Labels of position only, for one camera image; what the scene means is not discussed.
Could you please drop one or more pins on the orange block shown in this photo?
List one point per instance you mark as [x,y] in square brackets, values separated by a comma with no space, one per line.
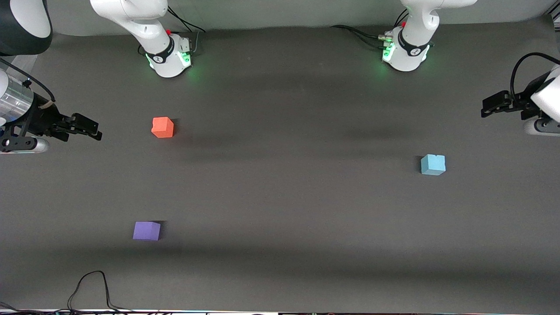
[162,127]

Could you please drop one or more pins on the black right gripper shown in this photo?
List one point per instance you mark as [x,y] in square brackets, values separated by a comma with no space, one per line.
[42,118]

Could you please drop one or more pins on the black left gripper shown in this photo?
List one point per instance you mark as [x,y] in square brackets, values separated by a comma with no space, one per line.
[526,102]

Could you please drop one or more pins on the dark grey table mat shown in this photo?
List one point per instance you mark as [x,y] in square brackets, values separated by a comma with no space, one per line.
[284,197]

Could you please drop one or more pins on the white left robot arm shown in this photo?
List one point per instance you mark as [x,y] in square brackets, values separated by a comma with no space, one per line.
[409,57]

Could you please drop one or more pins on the purple block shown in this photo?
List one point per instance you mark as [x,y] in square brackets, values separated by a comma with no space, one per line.
[146,231]

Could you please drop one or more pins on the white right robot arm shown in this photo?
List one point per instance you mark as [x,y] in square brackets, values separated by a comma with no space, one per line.
[168,61]

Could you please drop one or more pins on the light blue block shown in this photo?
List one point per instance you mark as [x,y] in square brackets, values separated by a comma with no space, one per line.
[433,165]

